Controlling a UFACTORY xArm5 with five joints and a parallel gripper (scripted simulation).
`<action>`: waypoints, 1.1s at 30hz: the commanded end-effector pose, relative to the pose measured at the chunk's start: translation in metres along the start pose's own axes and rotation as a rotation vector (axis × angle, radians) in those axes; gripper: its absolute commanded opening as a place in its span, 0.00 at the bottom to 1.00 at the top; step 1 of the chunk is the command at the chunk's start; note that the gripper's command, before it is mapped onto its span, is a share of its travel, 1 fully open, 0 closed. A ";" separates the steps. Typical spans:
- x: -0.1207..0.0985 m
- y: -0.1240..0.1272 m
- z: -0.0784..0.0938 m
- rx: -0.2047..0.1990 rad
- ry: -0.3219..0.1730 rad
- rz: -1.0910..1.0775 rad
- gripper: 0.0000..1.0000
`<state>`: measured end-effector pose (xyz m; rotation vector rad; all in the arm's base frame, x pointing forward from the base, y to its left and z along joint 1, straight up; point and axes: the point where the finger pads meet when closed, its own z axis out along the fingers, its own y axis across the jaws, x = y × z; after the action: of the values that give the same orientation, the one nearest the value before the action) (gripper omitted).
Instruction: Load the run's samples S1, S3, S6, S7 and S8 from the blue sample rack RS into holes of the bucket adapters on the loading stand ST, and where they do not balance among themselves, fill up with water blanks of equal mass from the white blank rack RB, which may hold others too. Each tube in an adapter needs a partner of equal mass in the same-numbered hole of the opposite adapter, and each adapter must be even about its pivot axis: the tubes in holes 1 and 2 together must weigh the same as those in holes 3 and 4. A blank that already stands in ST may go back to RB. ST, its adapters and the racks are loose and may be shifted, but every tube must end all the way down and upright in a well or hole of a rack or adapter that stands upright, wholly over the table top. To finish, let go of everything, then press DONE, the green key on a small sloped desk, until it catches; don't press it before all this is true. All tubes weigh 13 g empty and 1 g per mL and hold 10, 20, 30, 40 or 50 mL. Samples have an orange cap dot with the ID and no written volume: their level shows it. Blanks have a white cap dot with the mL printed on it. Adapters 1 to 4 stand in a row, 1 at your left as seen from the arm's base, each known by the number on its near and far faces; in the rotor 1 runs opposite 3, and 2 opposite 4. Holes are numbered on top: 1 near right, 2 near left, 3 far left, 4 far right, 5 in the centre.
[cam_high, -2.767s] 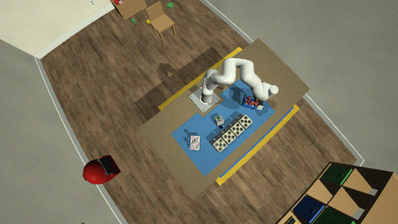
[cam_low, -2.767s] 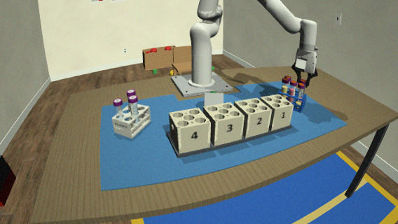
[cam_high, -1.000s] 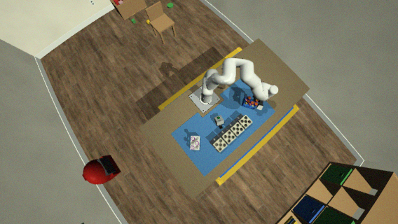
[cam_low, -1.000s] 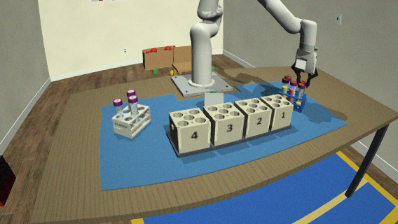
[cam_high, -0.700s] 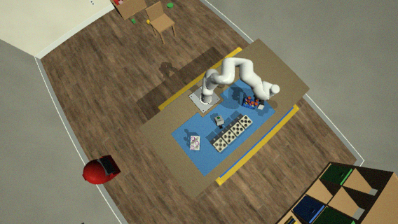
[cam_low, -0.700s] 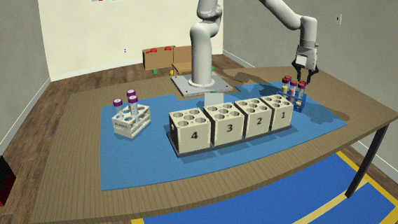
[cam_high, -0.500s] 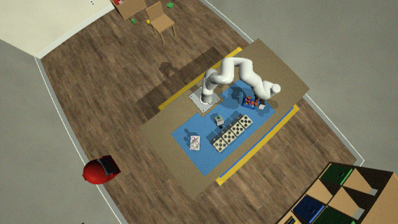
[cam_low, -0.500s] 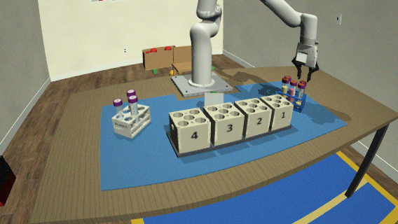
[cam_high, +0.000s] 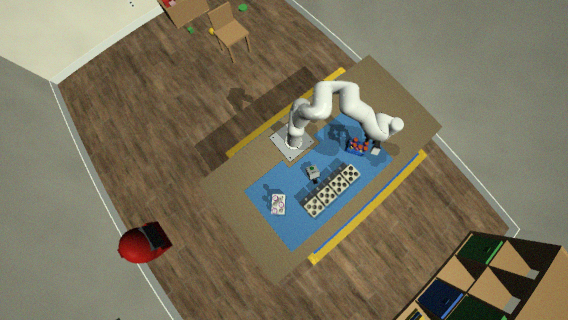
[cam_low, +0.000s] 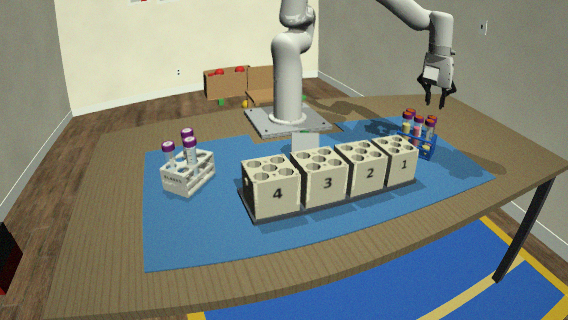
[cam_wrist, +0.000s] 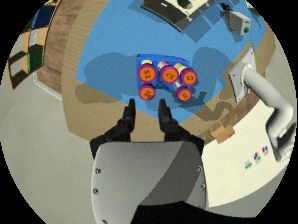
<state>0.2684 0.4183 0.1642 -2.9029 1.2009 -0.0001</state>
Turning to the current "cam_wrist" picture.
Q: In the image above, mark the blue mat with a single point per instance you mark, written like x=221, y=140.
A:
x=123, y=30

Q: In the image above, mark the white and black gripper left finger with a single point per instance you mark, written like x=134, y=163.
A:
x=120, y=132

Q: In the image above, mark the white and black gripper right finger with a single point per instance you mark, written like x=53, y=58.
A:
x=172, y=130

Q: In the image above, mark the white tube rack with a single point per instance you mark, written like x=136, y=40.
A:
x=252, y=9

